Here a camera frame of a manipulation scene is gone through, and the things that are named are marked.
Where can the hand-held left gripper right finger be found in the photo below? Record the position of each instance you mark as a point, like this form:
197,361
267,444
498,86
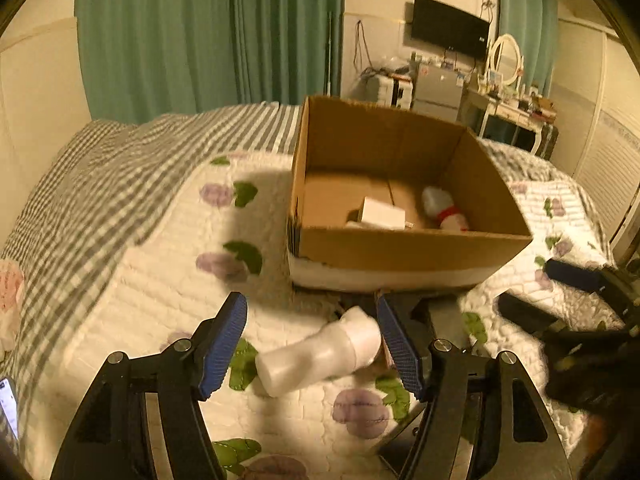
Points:
400,347

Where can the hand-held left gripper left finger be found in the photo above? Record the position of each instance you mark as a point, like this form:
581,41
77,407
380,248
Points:
223,345

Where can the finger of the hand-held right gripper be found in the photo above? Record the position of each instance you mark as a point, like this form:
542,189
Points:
570,272
525,312

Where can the white plastic bottle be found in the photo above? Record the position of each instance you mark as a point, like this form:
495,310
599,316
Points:
320,357

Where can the cardboard box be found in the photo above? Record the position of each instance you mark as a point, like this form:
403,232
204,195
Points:
400,195

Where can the white floral quilt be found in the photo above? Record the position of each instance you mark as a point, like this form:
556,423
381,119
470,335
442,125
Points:
165,280

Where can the white bottle with red band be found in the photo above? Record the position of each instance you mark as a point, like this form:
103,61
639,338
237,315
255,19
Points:
445,210

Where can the small white box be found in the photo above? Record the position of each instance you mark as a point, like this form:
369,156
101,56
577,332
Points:
382,213

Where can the white wardrobe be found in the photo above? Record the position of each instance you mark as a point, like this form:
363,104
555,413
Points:
600,125

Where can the white dressing table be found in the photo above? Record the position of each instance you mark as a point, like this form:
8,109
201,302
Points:
505,110

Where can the grey checked blanket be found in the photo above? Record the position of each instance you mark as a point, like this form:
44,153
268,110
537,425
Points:
95,180

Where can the pink cloth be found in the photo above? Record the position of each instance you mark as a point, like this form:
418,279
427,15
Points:
10,295

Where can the silver mini fridge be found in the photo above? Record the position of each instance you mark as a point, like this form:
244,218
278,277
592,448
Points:
439,92

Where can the smartphone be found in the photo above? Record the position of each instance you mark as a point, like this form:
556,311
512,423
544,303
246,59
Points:
9,405

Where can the white oval mirror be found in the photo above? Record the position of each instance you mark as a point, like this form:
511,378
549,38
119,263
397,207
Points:
504,57

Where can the white appliance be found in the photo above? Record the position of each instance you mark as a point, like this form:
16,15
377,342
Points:
390,91

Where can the narrow green curtain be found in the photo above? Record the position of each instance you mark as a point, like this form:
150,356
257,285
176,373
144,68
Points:
525,20

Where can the white pole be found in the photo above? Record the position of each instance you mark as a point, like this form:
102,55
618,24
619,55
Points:
328,50

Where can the wide green curtain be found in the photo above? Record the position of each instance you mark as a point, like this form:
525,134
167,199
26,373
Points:
200,35

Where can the black wall television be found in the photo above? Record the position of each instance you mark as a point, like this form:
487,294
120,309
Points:
447,25

